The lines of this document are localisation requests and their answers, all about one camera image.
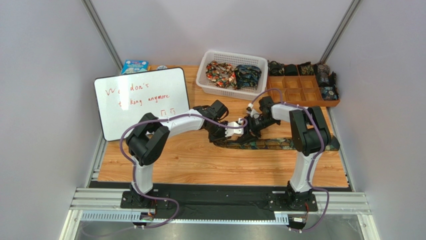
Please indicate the blue brown floral tie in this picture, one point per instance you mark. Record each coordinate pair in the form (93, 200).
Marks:
(283, 143)

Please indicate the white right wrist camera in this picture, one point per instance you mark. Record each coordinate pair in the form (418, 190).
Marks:
(253, 111)

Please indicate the dark blue patterned tie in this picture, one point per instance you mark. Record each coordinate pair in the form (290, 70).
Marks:
(247, 76)

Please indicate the rolled green patterned tie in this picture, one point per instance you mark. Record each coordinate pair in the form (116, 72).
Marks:
(306, 69)

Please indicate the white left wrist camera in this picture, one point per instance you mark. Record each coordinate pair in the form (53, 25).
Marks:
(235, 128)

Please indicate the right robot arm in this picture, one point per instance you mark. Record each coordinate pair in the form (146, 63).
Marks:
(310, 135)

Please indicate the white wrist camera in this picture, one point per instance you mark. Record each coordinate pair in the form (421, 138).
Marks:
(235, 128)
(253, 111)

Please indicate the rolled blue patterned tie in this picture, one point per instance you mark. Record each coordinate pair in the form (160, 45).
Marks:
(329, 93)

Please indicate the white plastic basket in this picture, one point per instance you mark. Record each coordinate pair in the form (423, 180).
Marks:
(235, 59)

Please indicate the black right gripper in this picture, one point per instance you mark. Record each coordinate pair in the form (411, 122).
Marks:
(252, 132)

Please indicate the rolled grey patterned tie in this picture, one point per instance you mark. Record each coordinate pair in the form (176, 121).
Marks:
(321, 68)

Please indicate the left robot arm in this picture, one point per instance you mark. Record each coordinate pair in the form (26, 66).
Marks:
(147, 140)

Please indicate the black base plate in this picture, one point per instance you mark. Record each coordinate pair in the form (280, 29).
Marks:
(202, 202)

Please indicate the wooden compartment tray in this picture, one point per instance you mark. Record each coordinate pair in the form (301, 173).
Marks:
(299, 90)

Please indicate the rolled black tie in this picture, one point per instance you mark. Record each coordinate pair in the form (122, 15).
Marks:
(291, 70)

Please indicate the white whiteboard black frame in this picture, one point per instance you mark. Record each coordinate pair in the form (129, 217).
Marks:
(123, 100)

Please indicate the aluminium frame rail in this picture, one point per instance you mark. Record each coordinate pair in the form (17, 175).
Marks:
(335, 201)

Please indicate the red floral tie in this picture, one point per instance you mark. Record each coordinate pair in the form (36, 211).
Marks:
(221, 74)

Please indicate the blue red box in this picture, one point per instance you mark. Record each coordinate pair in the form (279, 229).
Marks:
(134, 66)

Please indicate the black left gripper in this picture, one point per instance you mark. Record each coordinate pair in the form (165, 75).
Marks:
(219, 135)

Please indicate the rolled dark grey tie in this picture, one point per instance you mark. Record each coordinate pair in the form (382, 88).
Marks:
(324, 80)

